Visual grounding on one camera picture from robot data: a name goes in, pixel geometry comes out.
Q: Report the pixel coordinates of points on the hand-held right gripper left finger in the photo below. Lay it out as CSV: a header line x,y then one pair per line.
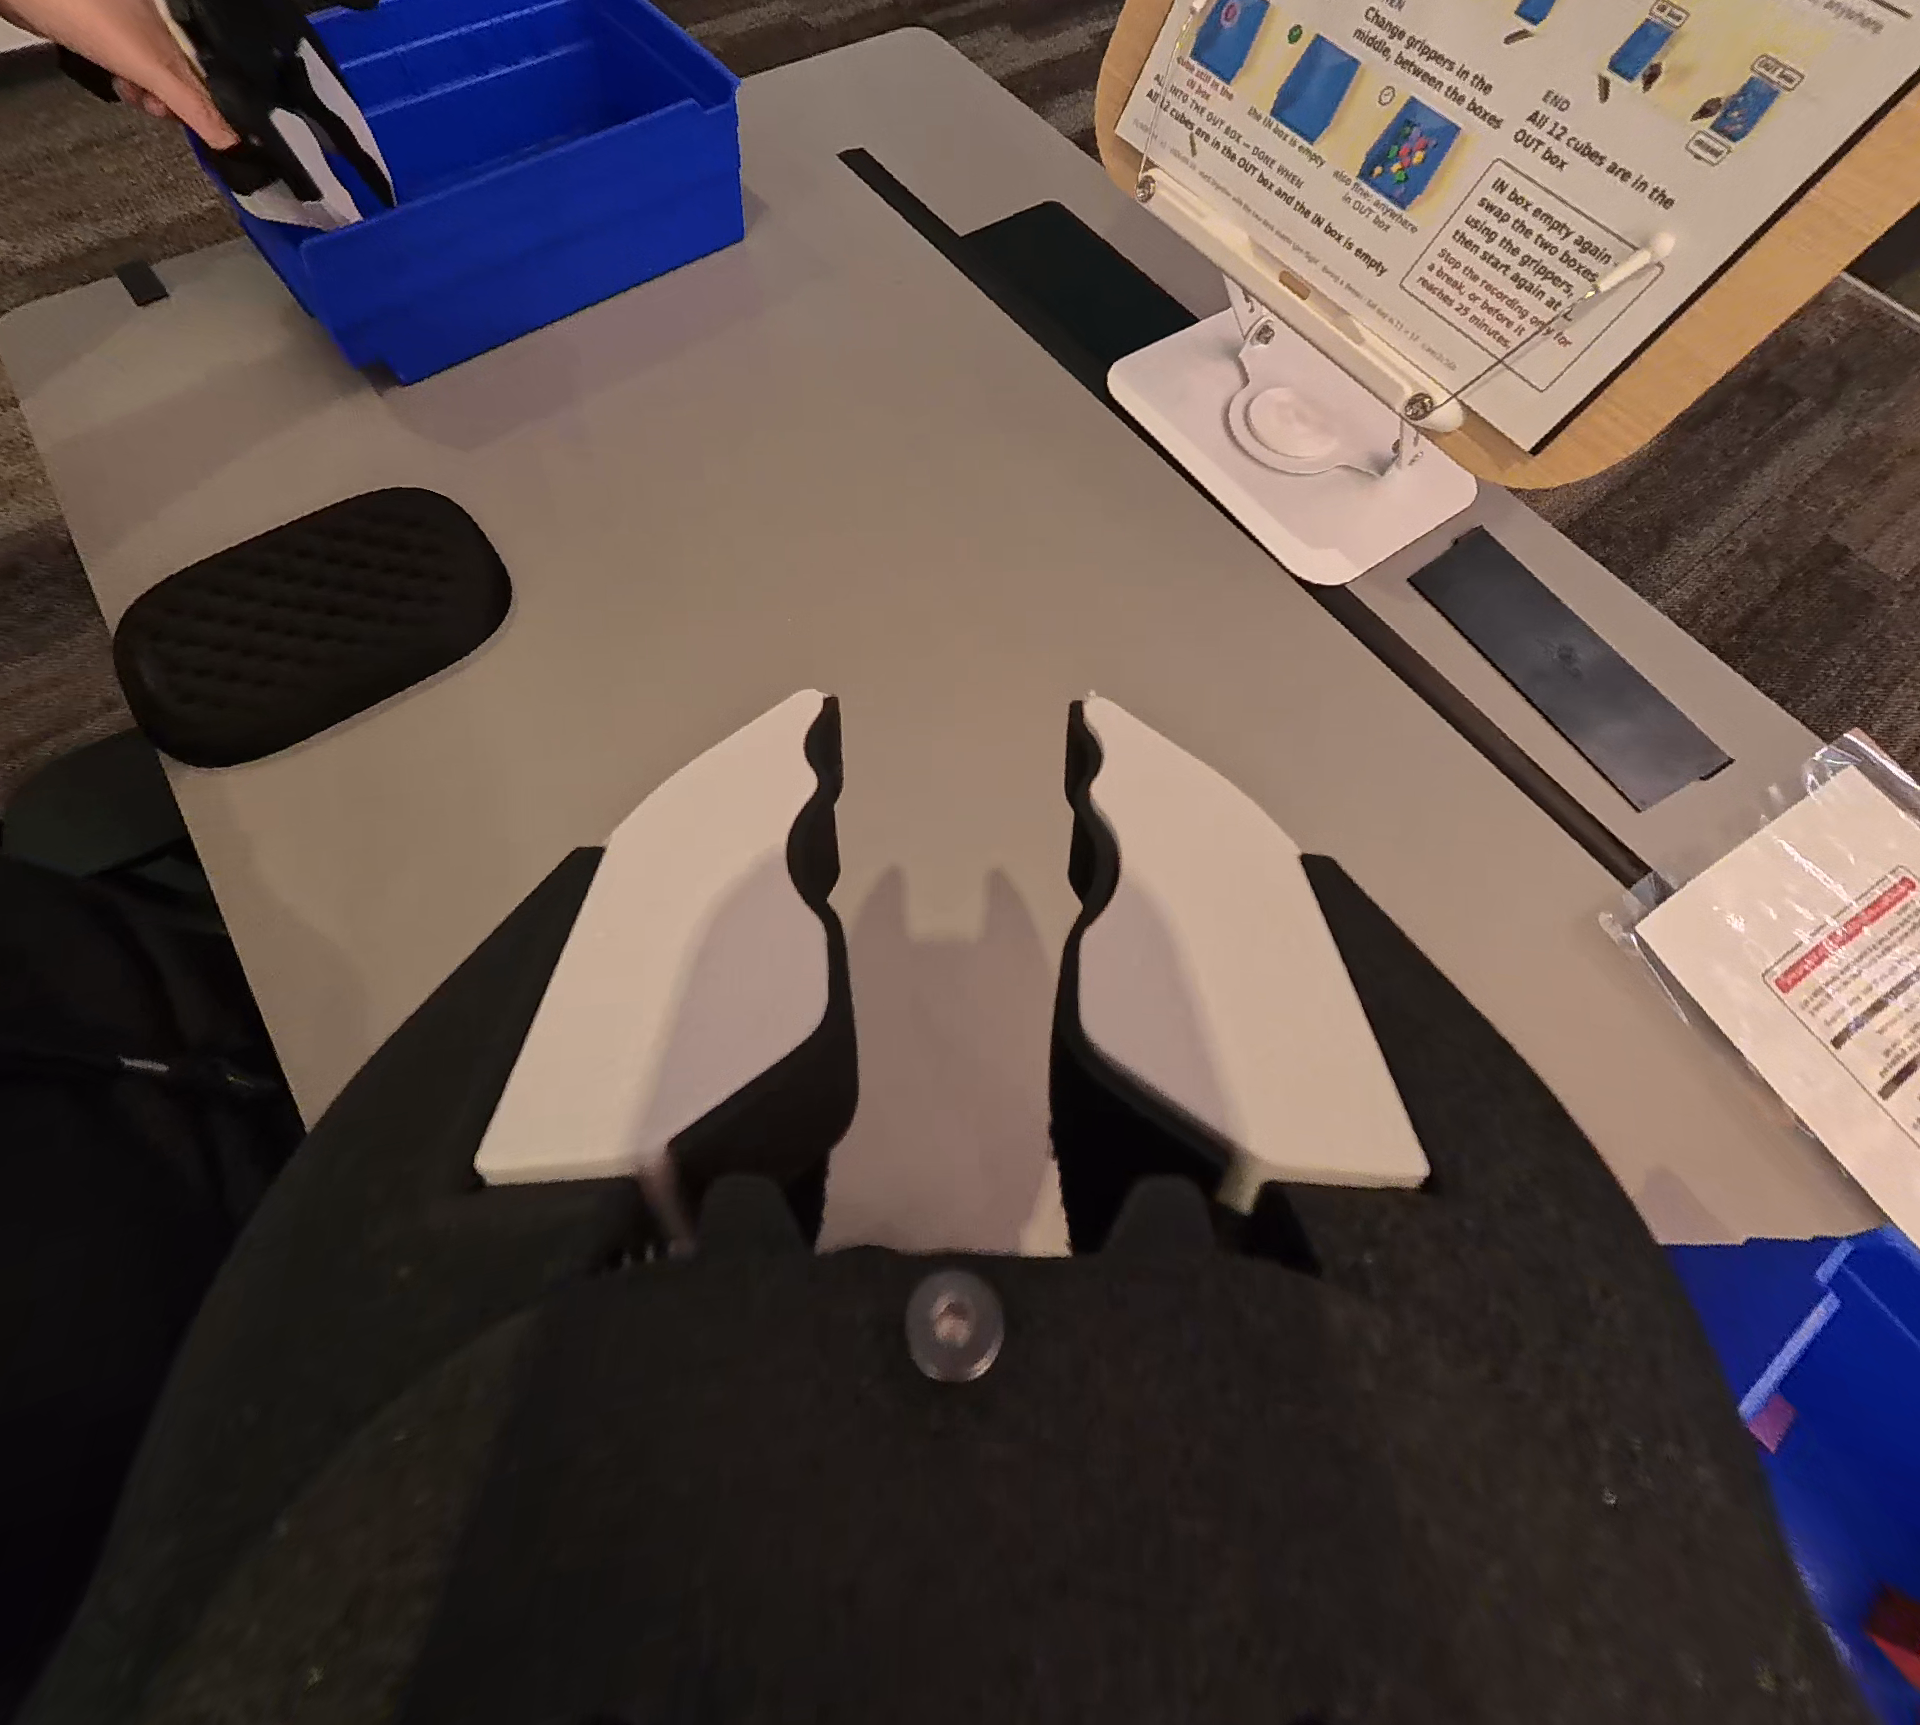
x,y
660,1005

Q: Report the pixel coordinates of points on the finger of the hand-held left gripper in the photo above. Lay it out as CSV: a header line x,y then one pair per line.
x,y
300,215
354,141

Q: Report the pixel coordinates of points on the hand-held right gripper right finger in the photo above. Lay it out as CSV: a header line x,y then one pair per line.
x,y
1244,1005

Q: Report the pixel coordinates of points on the blue plastic bin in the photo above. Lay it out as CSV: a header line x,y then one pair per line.
x,y
569,226
1828,1502

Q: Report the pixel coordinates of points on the person's left hand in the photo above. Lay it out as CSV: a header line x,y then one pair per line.
x,y
133,31

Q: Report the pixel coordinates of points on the black chair armrest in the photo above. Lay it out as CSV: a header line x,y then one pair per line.
x,y
300,633

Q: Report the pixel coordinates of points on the black desk cover flap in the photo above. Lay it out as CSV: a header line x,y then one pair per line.
x,y
1077,285
1575,675

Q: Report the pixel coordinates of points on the clear plastic bag with papers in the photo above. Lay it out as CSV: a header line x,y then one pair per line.
x,y
1800,1005

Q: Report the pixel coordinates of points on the person's black clothing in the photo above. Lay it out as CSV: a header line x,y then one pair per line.
x,y
118,1229

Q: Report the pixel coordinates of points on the dark chair seat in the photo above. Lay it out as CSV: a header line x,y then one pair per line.
x,y
90,801

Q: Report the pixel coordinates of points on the printed instruction sheet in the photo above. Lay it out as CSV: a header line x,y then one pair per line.
x,y
1498,31

